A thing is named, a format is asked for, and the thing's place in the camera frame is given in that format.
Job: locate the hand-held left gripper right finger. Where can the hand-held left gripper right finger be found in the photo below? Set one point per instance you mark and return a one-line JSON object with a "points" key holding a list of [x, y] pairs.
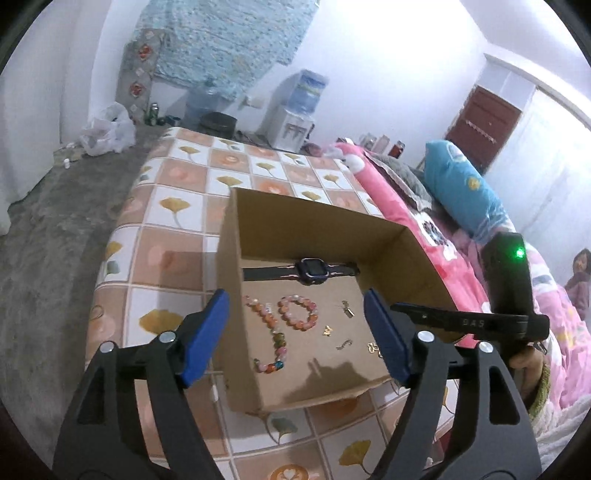
{"points": [[385, 337]]}

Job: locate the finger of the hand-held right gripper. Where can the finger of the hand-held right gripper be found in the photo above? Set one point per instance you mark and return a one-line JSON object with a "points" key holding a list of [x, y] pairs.
{"points": [[420, 316]]}

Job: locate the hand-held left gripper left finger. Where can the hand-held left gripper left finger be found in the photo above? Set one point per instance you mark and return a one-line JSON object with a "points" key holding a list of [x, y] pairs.
{"points": [[207, 337]]}

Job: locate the gold clover charm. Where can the gold clover charm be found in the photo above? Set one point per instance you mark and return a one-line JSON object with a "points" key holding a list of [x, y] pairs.
{"points": [[372, 348]]}

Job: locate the silver curved charm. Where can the silver curved charm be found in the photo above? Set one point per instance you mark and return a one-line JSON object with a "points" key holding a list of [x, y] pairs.
{"points": [[344, 344]]}

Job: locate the brown cardboard box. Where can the brown cardboard box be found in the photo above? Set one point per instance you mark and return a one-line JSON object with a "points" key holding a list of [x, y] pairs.
{"points": [[304, 374]]}

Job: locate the black smart watch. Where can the black smart watch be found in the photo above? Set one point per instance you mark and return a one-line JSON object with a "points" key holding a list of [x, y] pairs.
{"points": [[309, 268]]}

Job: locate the person's right hand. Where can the person's right hand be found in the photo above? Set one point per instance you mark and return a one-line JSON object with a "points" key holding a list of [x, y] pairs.
{"points": [[531, 364]]}

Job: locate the light pink quilt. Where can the light pink quilt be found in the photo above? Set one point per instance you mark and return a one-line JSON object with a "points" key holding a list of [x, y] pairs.
{"points": [[558, 323]]}

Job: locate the tile-patterned tablecloth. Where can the tile-patterned tablecloth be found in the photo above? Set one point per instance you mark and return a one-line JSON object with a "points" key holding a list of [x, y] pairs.
{"points": [[152, 258]]}

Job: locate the blue printed pillow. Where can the blue printed pillow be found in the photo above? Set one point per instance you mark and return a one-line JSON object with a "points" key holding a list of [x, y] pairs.
{"points": [[461, 184]]}

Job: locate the grey fringed pillow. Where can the grey fringed pillow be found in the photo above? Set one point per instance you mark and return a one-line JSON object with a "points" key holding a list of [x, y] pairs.
{"points": [[401, 175]]}

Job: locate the brown wooden door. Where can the brown wooden door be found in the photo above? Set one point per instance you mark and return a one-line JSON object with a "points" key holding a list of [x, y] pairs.
{"points": [[485, 124]]}

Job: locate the pale jar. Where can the pale jar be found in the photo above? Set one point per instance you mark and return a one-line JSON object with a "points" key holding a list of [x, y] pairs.
{"points": [[383, 143]]}

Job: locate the glass mug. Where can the glass mug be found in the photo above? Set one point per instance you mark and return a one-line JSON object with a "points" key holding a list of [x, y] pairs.
{"points": [[368, 141]]}

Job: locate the black basin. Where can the black basin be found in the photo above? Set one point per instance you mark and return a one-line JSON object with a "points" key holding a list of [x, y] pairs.
{"points": [[217, 123]]}

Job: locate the white water dispenser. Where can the white water dispenser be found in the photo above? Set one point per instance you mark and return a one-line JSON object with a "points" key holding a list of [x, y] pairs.
{"points": [[288, 129]]}

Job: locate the white plastic bag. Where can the white plastic bag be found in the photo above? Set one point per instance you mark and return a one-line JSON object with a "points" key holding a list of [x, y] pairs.
{"points": [[108, 134]]}

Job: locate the green bottle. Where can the green bottle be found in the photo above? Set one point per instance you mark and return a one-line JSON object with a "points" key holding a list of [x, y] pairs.
{"points": [[153, 115]]}

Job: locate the blue water jug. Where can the blue water jug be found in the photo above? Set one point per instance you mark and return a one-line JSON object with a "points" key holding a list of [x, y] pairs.
{"points": [[201, 108]]}

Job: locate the blue water dispenser bottle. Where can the blue water dispenser bottle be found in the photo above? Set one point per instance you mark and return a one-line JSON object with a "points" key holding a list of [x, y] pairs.
{"points": [[309, 92]]}

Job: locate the white curtain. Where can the white curtain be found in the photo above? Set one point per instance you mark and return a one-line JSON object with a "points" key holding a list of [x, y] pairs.
{"points": [[23, 161]]}

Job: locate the grey patchwork cloth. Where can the grey patchwork cloth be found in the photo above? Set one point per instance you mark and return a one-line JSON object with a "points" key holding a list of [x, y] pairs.
{"points": [[138, 83]]}

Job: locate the turquoise floral hanging cloth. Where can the turquoise floral hanging cloth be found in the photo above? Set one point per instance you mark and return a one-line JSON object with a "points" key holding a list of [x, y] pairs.
{"points": [[221, 41]]}

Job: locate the white wall socket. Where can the white wall socket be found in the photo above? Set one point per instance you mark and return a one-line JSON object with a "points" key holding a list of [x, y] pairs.
{"points": [[253, 101]]}

